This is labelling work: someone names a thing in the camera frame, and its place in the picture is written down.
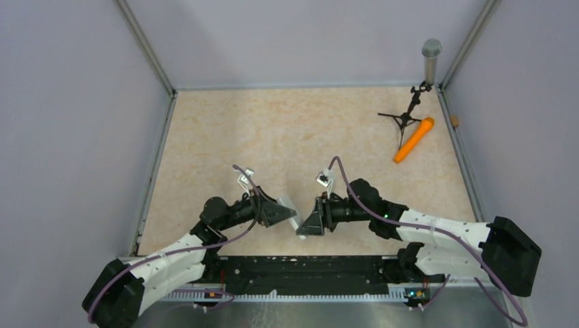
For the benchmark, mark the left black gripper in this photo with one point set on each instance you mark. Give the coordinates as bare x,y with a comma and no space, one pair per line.
270,212

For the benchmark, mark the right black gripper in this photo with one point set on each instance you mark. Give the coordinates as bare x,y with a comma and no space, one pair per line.
321,216

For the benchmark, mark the white remote control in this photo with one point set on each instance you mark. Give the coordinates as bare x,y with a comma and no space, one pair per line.
296,220

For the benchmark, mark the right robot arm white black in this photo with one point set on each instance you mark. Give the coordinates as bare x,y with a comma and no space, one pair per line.
499,252

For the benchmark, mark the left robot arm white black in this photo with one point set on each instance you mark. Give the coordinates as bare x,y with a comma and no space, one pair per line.
125,289

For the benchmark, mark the black mini tripod stand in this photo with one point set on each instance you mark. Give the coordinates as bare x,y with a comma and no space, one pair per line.
405,119

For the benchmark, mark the orange toy microphone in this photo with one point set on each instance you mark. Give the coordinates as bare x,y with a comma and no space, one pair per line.
425,126

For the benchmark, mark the small tan block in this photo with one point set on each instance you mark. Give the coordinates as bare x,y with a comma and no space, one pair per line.
454,121

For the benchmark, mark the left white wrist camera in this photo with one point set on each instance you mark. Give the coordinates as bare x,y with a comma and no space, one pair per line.
243,180

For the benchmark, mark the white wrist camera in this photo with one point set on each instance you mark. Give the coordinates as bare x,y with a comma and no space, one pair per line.
327,178
243,180

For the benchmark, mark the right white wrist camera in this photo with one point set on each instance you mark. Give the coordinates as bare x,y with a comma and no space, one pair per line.
327,178

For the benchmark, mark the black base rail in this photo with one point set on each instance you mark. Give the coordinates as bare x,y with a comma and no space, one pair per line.
311,275

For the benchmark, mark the grey metal cylinder post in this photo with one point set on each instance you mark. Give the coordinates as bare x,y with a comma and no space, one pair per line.
431,49

